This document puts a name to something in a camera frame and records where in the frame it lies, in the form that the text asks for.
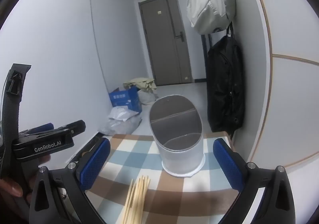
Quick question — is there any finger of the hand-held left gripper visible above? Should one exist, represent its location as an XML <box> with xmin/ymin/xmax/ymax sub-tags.
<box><xmin>51</xmin><ymin>120</ymin><xmax>86</xmax><ymax>138</ymax></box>
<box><xmin>19</xmin><ymin>122</ymin><xmax>54</xmax><ymax>140</ymax></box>

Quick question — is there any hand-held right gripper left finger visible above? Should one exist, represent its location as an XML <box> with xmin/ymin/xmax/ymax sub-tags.
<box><xmin>29</xmin><ymin>137</ymin><xmax>111</xmax><ymax>224</ymax></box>

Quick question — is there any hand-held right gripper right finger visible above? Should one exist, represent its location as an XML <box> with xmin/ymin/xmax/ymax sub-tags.
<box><xmin>213</xmin><ymin>138</ymin><xmax>297</xmax><ymax>224</ymax></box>

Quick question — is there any grey divided utensil holder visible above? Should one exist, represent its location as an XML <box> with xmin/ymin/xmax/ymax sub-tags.
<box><xmin>149</xmin><ymin>94</ymin><xmax>205</xmax><ymax>178</ymax></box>

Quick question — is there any bundle of wooden chopsticks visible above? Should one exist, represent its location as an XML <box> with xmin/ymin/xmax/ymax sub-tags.
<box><xmin>122</xmin><ymin>175</ymin><xmax>151</xmax><ymax>224</ymax></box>

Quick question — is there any person's left hand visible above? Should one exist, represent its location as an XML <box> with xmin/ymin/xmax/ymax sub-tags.
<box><xmin>0</xmin><ymin>178</ymin><xmax>33</xmax><ymax>204</ymax></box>

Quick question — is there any checkered tablecloth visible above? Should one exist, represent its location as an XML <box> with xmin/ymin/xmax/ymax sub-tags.
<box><xmin>82</xmin><ymin>133</ymin><xmax>241</xmax><ymax>224</ymax></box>

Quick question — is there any blue cardboard box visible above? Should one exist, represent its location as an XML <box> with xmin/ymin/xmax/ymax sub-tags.
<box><xmin>109</xmin><ymin>86</ymin><xmax>142</xmax><ymax>113</ymax></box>

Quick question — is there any black hanging bag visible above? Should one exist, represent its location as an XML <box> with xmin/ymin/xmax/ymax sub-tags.
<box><xmin>207</xmin><ymin>22</ymin><xmax>245</xmax><ymax>137</ymax></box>

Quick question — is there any white cabinet with wood trim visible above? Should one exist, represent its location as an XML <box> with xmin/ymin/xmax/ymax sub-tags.
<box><xmin>234</xmin><ymin>0</ymin><xmax>319</xmax><ymax>170</ymax></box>

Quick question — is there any grey door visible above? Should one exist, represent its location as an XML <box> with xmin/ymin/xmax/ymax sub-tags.
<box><xmin>138</xmin><ymin>0</ymin><xmax>193</xmax><ymax>86</ymax></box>

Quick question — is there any white hanging bag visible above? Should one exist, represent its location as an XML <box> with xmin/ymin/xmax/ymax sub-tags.
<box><xmin>186</xmin><ymin>0</ymin><xmax>236</xmax><ymax>35</ymax></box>

